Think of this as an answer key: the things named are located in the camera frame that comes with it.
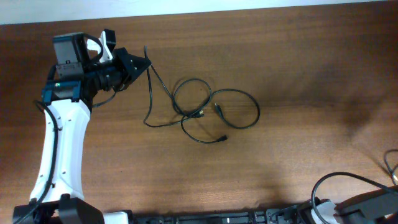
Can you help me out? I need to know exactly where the left camera black cable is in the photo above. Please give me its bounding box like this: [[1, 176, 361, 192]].
[[14, 33, 105, 224]]

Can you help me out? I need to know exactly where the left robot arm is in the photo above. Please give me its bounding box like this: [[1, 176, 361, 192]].
[[12, 29, 151, 223]]

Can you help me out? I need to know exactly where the thin black usb cable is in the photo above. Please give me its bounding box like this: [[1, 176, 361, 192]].
[[142, 45, 214, 128]]

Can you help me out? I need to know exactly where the right camera black cable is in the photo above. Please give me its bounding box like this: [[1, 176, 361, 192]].
[[310, 171, 398, 224]]

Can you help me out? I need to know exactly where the camera black cable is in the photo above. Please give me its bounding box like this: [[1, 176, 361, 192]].
[[14, 33, 105, 224], [310, 171, 398, 224]]

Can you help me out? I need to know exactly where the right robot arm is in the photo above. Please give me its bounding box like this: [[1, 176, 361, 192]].
[[315, 190, 397, 224]]

